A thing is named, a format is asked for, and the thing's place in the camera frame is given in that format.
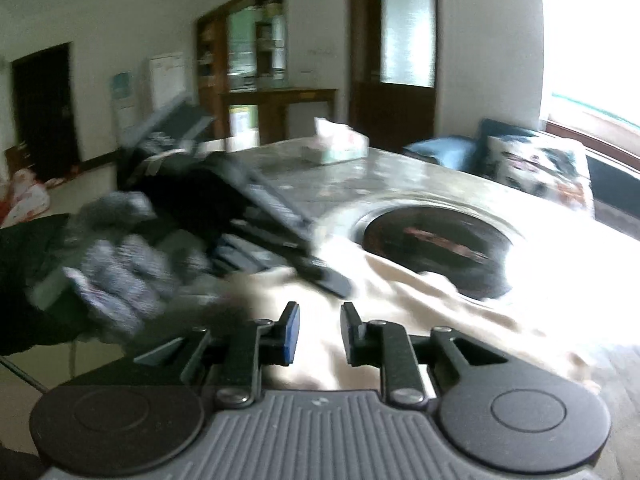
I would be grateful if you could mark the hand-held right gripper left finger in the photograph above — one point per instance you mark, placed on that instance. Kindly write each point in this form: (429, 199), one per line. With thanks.
(290, 332)

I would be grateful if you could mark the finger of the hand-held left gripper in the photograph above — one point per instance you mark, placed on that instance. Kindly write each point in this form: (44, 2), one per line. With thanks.
(322, 275)

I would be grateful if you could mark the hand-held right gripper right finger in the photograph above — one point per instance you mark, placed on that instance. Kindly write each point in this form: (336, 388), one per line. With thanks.
(350, 332)

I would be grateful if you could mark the beige cloth garment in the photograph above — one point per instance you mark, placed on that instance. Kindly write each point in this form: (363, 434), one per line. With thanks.
(450, 320)

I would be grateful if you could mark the person's left hand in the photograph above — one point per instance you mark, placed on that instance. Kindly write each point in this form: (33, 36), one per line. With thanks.
(125, 270)

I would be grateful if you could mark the round black stove plate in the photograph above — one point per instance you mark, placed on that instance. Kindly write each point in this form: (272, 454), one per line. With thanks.
(430, 250)

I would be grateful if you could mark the white refrigerator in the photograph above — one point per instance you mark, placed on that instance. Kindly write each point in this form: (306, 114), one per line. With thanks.
(167, 82)

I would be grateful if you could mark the water dispenser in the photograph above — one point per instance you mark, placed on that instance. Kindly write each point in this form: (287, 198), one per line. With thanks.
(124, 100)

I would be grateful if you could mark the tissue box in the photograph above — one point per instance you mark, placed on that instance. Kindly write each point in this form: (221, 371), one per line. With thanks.
(337, 145)

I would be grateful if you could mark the wooden display cabinet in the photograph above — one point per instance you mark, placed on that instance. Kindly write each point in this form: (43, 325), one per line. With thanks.
(215, 60)

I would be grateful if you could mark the blue cushion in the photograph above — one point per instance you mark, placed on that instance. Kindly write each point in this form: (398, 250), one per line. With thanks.
(442, 152)

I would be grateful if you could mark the red and white bag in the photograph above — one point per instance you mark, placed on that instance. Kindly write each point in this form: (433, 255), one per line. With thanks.
(27, 200)

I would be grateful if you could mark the dark wooden door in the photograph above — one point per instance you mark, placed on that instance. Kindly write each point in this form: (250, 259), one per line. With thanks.
(45, 110)

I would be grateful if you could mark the dark door with frosted glass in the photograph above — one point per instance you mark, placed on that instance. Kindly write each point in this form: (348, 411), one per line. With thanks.
(365, 60)

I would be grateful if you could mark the butterfly print pillow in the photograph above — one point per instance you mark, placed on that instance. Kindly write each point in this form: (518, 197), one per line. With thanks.
(540, 170)

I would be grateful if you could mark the window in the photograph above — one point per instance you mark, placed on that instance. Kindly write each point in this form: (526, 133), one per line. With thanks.
(590, 35)

